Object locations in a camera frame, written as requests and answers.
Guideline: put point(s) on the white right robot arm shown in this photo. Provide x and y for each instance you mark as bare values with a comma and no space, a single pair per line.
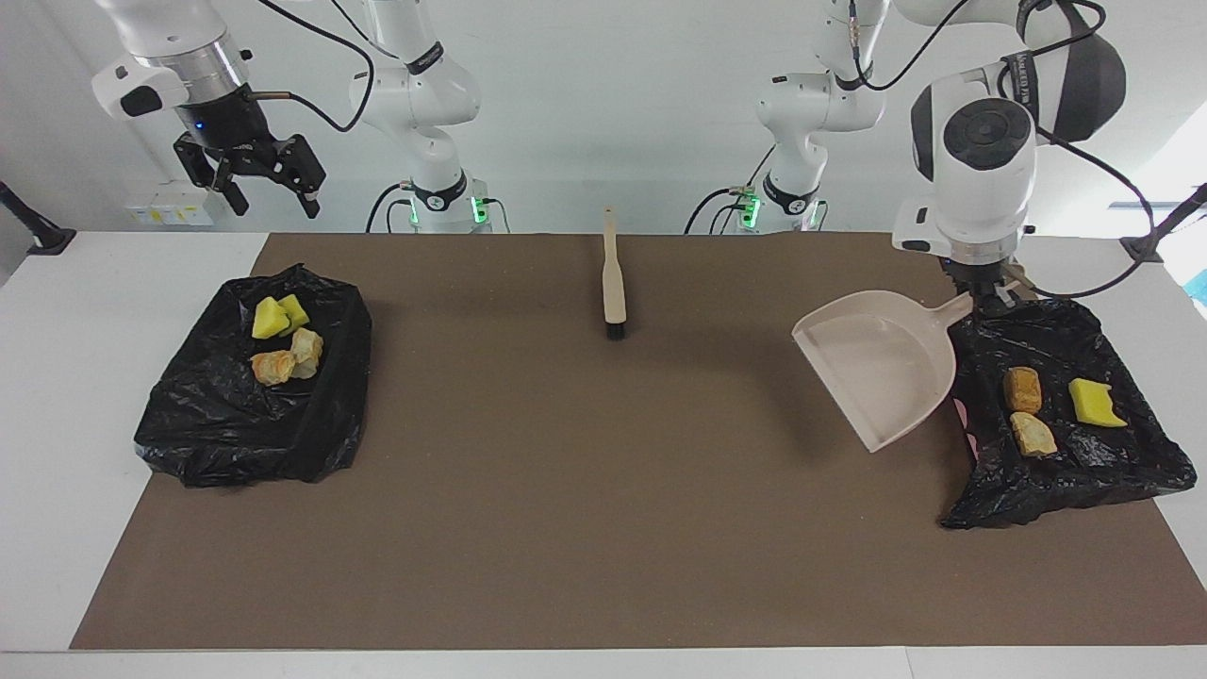
415,94

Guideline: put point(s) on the black camera stand clamp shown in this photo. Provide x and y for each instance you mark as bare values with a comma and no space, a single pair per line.
1146,247
42,236

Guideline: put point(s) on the toy croissant pastry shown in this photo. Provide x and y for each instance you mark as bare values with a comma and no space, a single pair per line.
1033,436
273,368
306,351

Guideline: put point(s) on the black bag-lined trash bin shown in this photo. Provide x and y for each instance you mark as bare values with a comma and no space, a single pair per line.
226,434

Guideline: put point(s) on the beige plastic dustpan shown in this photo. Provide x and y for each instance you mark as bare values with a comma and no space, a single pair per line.
877,368

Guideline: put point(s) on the blue object at edge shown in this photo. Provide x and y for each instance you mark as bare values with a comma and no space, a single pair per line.
1200,286

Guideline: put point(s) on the yellow green sponge piece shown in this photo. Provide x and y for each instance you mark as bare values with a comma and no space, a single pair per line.
1094,401
296,311

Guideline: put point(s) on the green-lit left base box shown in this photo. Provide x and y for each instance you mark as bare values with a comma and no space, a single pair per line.
750,209

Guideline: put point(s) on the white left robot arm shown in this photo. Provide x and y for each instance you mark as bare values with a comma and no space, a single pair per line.
981,170

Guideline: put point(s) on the beige brush with black bristles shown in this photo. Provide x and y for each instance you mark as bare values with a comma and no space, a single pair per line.
613,283

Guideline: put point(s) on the white wall power box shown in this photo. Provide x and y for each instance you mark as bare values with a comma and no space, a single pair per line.
170,203

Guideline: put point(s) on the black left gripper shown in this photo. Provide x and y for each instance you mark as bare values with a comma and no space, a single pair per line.
983,281

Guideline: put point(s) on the green-lit base box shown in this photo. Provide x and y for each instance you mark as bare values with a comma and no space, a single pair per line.
750,209
480,206

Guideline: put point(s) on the black bag-lined pink bin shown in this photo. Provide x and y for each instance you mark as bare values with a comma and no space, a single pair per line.
1047,471

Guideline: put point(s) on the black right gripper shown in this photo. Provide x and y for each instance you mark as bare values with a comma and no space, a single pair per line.
236,132

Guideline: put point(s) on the brown toy bread roll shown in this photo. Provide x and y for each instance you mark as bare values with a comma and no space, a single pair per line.
1023,389

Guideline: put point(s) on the green-lit right base box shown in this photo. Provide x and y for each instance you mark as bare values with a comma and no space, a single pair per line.
480,206

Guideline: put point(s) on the brown table mat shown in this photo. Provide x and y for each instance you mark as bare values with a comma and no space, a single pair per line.
603,585

